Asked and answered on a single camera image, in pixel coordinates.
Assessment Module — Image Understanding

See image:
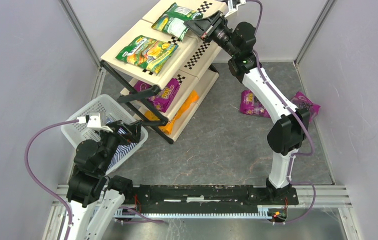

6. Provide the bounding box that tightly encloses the purple candy bag right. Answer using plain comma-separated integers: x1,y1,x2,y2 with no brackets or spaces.
290,91,321,123

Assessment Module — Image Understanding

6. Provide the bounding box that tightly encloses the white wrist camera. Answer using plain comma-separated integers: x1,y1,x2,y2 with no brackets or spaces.
76,112,110,131
223,0,246,18

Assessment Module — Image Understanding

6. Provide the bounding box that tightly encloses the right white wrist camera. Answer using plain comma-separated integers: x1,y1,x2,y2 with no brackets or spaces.
223,0,246,18

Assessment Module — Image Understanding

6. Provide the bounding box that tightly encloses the purple candy bag on shelf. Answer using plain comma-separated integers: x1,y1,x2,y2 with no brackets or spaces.
147,78,181,113

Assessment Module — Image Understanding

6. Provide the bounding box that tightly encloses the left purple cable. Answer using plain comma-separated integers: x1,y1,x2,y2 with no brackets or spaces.
24,120,80,240

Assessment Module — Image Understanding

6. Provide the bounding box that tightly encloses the white plastic mesh basket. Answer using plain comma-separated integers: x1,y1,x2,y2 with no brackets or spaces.
61,94,148,175

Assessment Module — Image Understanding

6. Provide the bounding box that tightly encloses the green candy bag back side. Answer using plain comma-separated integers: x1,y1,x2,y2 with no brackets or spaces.
151,3,203,40

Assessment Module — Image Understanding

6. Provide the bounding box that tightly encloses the purple candy bag middle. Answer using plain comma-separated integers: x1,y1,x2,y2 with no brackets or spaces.
239,90,270,118

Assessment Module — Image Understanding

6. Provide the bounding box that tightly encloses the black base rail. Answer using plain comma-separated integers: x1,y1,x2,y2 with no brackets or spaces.
124,185,299,214

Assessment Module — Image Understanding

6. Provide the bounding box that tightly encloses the orange candy bag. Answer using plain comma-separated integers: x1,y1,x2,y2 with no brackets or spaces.
144,109,183,135
171,90,199,123

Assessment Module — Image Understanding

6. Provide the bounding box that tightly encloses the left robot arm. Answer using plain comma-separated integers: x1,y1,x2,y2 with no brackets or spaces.
66,120,142,240

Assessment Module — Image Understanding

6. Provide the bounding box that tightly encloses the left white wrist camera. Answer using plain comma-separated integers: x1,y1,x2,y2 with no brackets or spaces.
76,112,110,131

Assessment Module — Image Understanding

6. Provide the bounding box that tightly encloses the cream checkered three-tier shelf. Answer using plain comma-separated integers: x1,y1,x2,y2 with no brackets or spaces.
100,0,221,144

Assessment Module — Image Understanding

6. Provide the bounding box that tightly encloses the blue striped cloth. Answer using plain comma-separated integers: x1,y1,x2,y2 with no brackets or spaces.
106,118,142,172

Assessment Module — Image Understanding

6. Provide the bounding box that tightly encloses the green yellow candy bag front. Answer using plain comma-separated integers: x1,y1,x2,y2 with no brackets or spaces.
115,35,179,75

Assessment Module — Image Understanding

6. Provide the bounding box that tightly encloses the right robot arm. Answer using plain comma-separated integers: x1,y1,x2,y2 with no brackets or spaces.
184,11,311,200

